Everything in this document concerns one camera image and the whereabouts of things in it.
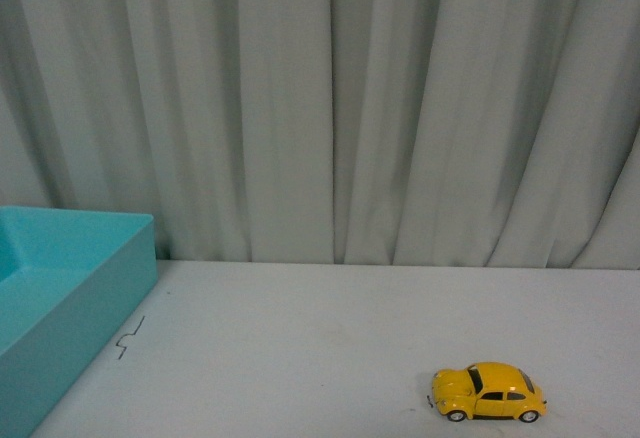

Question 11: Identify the yellow beetle toy car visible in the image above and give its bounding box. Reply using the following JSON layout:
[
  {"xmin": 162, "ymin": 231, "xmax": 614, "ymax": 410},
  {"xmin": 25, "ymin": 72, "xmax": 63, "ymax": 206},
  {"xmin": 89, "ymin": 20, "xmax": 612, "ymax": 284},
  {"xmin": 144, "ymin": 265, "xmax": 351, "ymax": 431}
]
[{"xmin": 427, "ymin": 362, "xmax": 547, "ymax": 423}]

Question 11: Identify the pale grey curtain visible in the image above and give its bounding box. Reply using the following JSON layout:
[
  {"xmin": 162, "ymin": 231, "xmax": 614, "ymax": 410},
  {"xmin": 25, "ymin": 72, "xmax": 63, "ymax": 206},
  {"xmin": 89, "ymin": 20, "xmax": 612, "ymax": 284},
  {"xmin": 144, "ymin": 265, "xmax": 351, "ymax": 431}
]
[{"xmin": 1, "ymin": 0, "xmax": 639, "ymax": 269}]

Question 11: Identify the turquoise plastic storage bin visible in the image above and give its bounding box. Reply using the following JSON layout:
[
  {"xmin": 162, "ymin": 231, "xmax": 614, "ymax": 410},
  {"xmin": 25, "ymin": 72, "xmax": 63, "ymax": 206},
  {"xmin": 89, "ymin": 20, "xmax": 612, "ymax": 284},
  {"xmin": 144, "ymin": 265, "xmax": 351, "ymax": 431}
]
[{"xmin": 1, "ymin": 206, "xmax": 157, "ymax": 437}]

